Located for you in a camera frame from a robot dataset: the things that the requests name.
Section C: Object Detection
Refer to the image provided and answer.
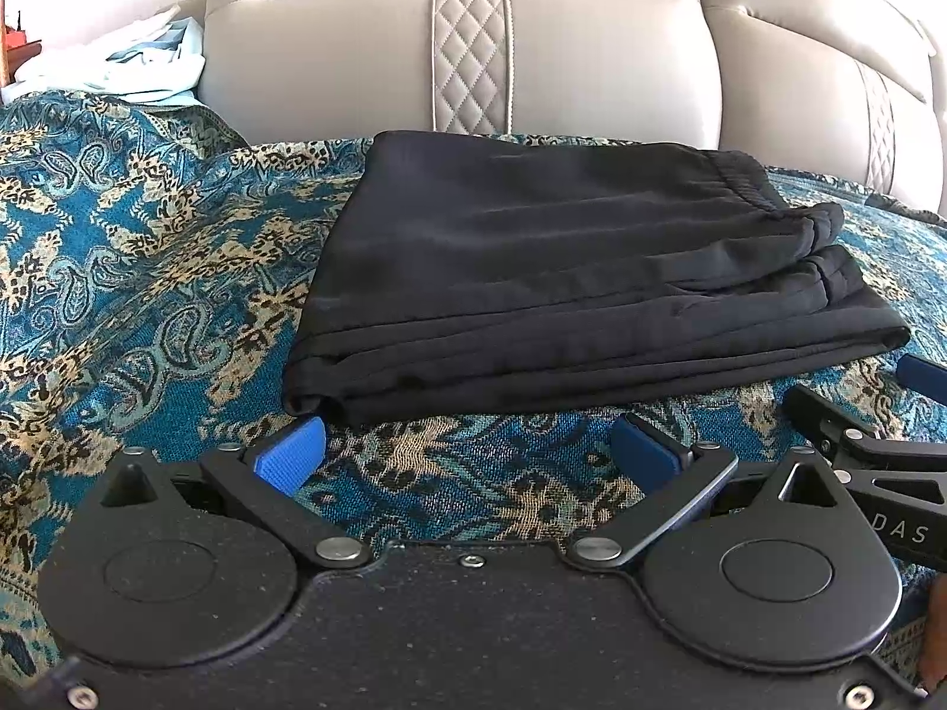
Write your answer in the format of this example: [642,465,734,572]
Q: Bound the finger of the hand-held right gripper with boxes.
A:
[897,353,947,393]
[784,383,881,461]

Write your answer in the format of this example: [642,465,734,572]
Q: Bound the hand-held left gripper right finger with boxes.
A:
[569,414,848,570]

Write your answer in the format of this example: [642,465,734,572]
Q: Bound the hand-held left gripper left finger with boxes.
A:
[96,416,367,570]

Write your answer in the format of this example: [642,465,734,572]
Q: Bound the black pants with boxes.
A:
[283,129,913,426]

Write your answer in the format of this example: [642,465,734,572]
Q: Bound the person's right forearm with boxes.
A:
[917,573,947,692]

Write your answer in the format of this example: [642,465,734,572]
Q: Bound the teal patterned blanket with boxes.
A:
[0,89,947,689]

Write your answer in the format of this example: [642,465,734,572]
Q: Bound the pile of light blue clothes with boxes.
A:
[15,4,207,111]

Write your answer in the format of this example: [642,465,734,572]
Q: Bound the wooden cabinet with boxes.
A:
[0,11,41,86]

